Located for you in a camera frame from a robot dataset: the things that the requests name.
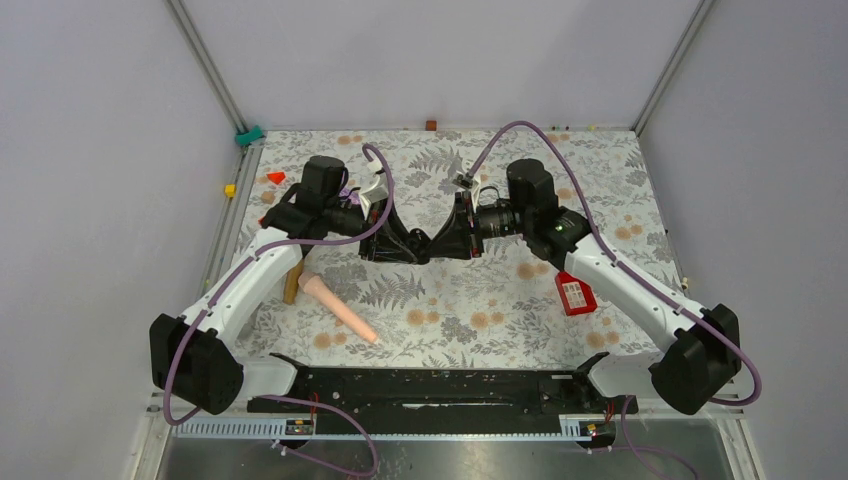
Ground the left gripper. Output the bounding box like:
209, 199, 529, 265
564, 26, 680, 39
326, 195, 421, 263

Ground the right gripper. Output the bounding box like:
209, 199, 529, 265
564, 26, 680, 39
427, 191, 532, 261

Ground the black earbud charging case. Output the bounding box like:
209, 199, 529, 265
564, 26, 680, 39
406, 228, 431, 265

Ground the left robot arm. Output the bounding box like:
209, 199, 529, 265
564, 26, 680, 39
149, 144, 394, 425

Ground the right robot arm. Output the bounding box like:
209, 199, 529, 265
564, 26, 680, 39
427, 159, 742, 415

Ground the floral table mat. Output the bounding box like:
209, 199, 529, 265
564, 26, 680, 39
235, 128, 680, 370

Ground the purple glitter microphone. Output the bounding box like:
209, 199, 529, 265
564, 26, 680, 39
339, 187, 360, 204

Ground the pink microphone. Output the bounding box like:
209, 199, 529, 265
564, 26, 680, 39
298, 272, 378, 344

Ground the gold microphone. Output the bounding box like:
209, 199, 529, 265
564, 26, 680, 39
282, 259, 304, 305

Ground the red triangle block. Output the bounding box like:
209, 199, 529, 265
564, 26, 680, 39
266, 171, 286, 185

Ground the red toy block box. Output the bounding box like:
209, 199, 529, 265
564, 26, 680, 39
555, 272, 597, 317

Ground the teal block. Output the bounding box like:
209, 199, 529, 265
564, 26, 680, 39
235, 125, 264, 148

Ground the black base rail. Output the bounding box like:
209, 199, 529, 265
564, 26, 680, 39
247, 367, 638, 435

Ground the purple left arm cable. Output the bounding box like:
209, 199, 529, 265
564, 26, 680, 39
162, 143, 397, 480

